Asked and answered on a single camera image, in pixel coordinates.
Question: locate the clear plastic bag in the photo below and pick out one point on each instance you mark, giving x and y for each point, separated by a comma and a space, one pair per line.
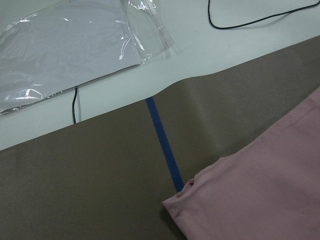
73, 42

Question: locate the pink Snoopy t-shirt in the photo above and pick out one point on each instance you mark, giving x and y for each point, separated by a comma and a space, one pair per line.
268, 190

